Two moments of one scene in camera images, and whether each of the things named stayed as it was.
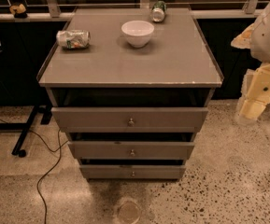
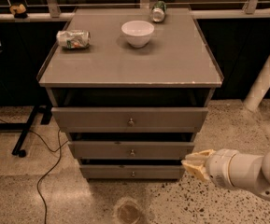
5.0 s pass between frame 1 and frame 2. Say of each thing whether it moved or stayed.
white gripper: moved
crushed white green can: stayed
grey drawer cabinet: stayed
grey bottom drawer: stayed
